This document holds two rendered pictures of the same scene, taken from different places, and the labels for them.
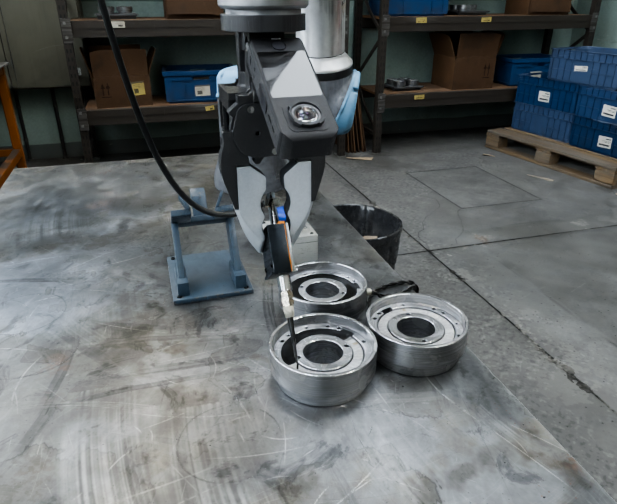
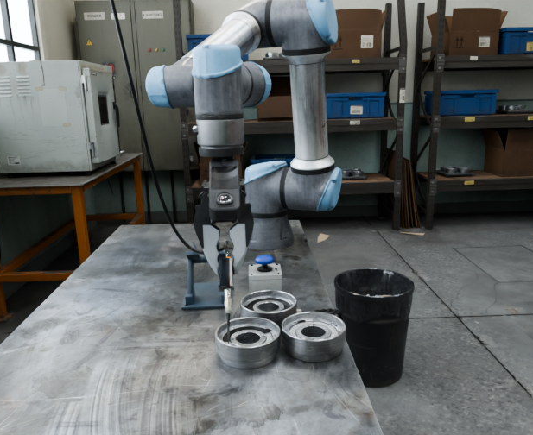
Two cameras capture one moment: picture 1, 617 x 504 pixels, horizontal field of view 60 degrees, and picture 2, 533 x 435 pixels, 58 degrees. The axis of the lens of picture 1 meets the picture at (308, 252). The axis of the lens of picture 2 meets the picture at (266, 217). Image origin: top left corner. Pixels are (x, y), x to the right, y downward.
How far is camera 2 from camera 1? 35 cm
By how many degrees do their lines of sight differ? 18
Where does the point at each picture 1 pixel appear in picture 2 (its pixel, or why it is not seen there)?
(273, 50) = (220, 166)
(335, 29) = (318, 141)
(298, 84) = (226, 183)
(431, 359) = (311, 349)
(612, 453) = not seen: outside the picture
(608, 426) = not seen: outside the picture
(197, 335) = (187, 326)
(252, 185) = (211, 235)
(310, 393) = (231, 357)
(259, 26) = (212, 154)
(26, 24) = (159, 126)
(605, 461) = not seen: outside the picture
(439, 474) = (286, 407)
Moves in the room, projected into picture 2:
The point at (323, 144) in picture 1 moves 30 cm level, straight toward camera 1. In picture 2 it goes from (231, 213) to (108, 295)
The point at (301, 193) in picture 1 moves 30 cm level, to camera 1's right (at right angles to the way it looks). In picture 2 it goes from (239, 241) to (434, 252)
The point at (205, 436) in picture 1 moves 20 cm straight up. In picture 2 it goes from (168, 374) to (157, 249)
